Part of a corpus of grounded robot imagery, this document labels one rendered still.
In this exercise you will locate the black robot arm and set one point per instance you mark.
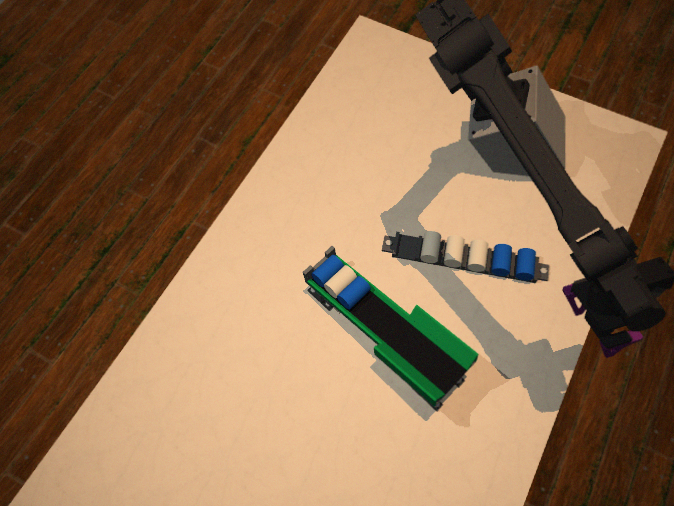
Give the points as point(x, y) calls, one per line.
point(608, 261)

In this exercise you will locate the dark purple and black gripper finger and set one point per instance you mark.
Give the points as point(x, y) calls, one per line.
point(637, 336)
point(570, 297)

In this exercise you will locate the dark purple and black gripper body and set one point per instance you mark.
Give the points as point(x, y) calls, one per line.
point(600, 314)

